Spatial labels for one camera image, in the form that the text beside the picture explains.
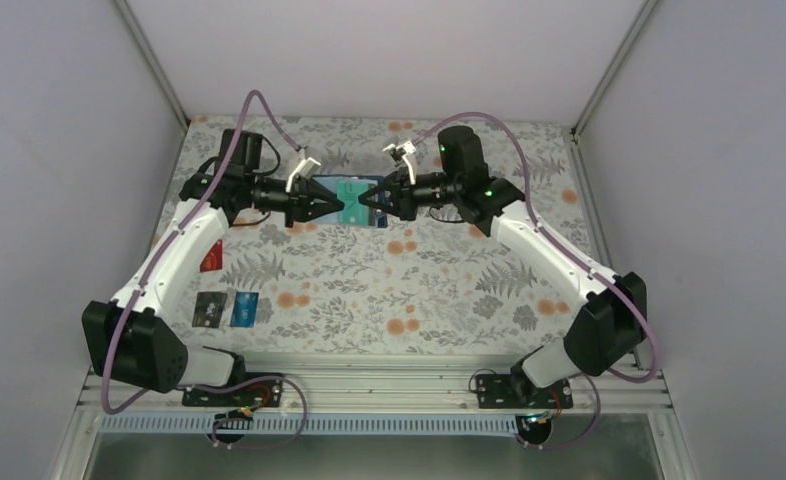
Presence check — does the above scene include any teal green credit card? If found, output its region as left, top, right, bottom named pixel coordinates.
left=337, top=178, right=376, bottom=227

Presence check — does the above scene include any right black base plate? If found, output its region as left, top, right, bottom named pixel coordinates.
left=468, top=370, right=574, bottom=410

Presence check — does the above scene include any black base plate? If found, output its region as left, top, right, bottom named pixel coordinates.
left=468, top=370, right=574, bottom=410
left=182, top=372, right=283, bottom=409

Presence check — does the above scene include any blue credit card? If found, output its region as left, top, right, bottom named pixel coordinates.
left=230, top=291, right=259, bottom=328

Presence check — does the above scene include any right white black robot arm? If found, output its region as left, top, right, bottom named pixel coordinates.
left=359, top=125, right=650, bottom=399

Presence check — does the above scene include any blue leather card holder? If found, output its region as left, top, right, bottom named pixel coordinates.
left=312, top=175, right=388, bottom=229

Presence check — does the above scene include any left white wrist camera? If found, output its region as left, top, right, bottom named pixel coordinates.
left=285, top=154, right=321, bottom=193

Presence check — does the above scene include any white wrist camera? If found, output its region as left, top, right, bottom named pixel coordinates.
left=285, top=154, right=321, bottom=193
left=382, top=139, right=417, bottom=185

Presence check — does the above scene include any aluminium rail frame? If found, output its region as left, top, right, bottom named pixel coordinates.
left=78, top=354, right=674, bottom=415

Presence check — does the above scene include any black credit card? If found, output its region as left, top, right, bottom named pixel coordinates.
left=192, top=291, right=227, bottom=328

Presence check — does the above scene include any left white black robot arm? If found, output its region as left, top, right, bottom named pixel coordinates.
left=82, top=129, right=344, bottom=393

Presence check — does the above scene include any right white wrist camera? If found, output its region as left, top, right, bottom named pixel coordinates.
left=382, top=139, right=417, bottom=185

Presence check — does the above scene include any red credit card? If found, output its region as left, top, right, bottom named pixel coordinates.
left=199, top=240, right=223, bottom=273

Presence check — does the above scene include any floral patterned table mat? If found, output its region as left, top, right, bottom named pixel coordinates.
left=159, top=116, right=593, bottom=355

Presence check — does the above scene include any slotted cable duct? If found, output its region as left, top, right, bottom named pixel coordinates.
left=98, top=412, right=517, bottom=437

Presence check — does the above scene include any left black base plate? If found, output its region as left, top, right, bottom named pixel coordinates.
left=182, top=372, right=283, bottom=409

